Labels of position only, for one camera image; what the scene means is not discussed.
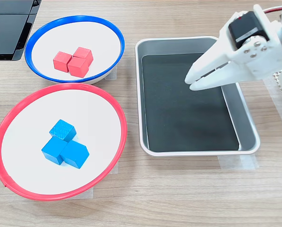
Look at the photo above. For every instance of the steel tray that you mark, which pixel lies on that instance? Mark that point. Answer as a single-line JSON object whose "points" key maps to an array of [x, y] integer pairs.
{"points": [[155, 46]]}

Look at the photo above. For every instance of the red cube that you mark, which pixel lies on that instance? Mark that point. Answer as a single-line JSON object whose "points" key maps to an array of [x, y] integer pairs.
{"points": [[83, 55], [62, 61], [78, 67]]}

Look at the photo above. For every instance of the red-rimmed white plate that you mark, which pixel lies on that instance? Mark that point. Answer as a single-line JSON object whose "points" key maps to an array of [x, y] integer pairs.
{"points": [[36, 170]]}

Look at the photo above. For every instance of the blue-rimmed white plate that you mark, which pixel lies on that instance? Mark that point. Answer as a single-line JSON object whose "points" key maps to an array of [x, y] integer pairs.
{"points": [[60, 35]]}

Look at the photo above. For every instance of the blue cube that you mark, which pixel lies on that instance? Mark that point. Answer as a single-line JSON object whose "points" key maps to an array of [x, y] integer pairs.
{"points": [[74, 153], [53, 151], [62, 130]]}

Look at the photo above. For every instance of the clear tape strip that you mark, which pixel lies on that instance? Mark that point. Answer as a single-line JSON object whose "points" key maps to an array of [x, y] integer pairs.
{"points": [[88, 192], [114, 169], [237, 163], [113, 73]]}

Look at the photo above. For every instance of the translucent tape sheet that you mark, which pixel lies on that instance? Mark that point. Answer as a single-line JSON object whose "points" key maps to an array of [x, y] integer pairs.
{"points": [[275, 104]]}

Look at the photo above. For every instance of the black mat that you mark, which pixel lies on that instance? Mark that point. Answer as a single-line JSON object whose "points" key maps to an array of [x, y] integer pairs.
{"points": [[178, 113]]}

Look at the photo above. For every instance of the black flat electronic device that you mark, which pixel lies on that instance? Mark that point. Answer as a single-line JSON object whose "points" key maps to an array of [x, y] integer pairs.
{"points": [[3, 30]]}

